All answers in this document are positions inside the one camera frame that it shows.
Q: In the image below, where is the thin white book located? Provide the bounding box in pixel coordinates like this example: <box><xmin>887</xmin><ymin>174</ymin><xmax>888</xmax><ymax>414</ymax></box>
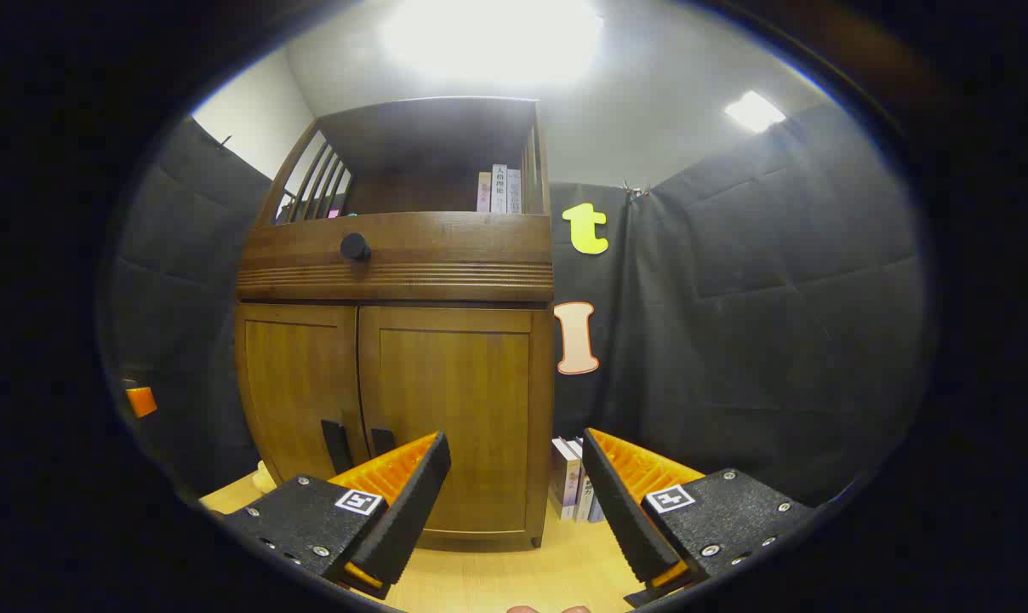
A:
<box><xmin>569</xmin><ymin>438</ymin><xmax>595</xmax><ymax>523</ymax></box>

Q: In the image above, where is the wooden cabinet door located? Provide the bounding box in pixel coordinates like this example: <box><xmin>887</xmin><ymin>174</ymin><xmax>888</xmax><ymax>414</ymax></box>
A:
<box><xmin>240</xmin><ymin>305</ymin><xmax>370</xmax><ymax>488</ymax></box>
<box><xmin>358</xmin><ymin>306</ymin><xmax>534</xmax><ymax>536</ymax></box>

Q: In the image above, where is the wooden double-door shoe cabinet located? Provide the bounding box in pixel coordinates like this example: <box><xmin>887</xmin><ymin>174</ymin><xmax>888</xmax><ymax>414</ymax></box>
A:
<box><xmin>235</xmin><ymin>96</ymin><xmax>556</xmax><ymax>550</ymax></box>

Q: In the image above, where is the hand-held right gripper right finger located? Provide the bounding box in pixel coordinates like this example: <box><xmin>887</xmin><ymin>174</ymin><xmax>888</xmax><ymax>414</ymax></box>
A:
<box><xmin>580</xmin><ymin>427</ymin><xmax>817</xmax><ymax>607</ymax></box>

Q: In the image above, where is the small ceiling light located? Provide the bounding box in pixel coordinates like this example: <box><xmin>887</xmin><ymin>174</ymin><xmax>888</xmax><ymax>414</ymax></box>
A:
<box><xmin>724</xmin><ymin>90</ymin><xmax>785</xmax><ymax>133</ymax></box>

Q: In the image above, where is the large ceiling light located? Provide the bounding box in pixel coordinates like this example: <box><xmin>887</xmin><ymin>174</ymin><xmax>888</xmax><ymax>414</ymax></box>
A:
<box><xmin>378</xmin><ymin>0</ymin><xmax>604</xmax><ymax>86</ymax></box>

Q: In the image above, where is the pastel cover book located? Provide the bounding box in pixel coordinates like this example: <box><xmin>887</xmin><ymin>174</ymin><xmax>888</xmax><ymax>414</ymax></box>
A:
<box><xmin>549</xmin><ymin>438</ymin><xmax>581</xmax><ymax>520</ymax></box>

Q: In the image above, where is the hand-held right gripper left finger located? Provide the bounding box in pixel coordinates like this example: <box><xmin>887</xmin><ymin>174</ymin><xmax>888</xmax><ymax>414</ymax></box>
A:
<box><xmin>221</xmin><ymin>431</ymin><xmax>452</xmax><ymax>600</ymax></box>

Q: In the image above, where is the black backdrop cloth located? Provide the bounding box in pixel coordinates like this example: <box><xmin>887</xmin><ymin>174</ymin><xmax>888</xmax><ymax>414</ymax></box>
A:
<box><xmin>110</xmin><ymin>102</ymin><xmax>928</xmax><ymax>507</ymax></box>

